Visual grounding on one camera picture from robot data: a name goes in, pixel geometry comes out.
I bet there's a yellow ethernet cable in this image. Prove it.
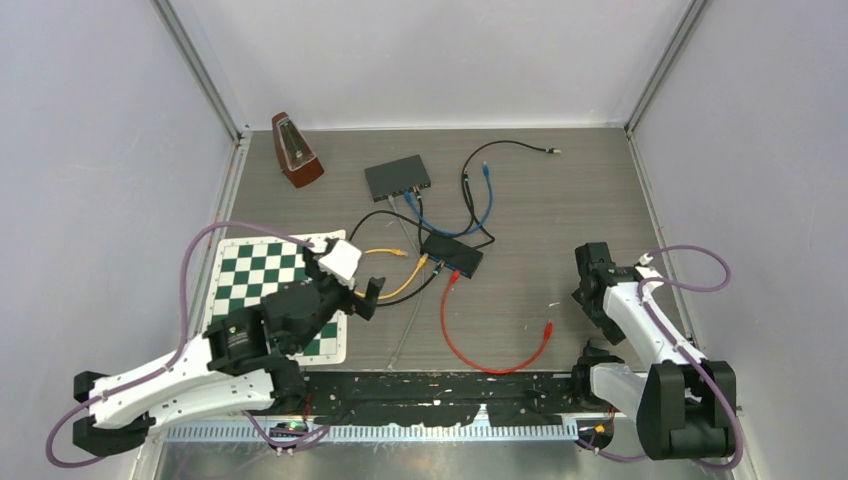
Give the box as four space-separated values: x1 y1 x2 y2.
354 246 432 301

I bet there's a red ethernet cable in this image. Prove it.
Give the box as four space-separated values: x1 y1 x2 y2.
439 268 555 376

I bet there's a black blue network switch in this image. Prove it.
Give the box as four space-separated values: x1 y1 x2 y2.
420 233 483 278

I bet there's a dark grey network switch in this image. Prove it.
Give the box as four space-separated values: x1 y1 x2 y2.
364 155 432 202

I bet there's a blue ethernet cable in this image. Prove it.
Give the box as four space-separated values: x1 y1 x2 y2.
402 160 497 238

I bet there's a long black ethernet cable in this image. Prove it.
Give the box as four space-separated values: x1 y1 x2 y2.
413 139 563 252

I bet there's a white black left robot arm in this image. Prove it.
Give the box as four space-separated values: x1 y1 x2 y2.
72 269 385 457

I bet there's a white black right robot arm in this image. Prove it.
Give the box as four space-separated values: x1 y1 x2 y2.
570 242 744 470

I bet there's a green white chessboard mat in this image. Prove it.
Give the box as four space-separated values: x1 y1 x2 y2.
200 236 348 367

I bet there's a brown wooden metronome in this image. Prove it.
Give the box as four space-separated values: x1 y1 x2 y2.
271 112 324 188

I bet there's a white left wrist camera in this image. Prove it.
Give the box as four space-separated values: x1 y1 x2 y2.
308 238 363 290

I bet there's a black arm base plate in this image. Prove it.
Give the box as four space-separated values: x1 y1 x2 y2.
241 370 637 429

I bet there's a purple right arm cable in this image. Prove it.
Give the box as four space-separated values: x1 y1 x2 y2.
576 245 747 473

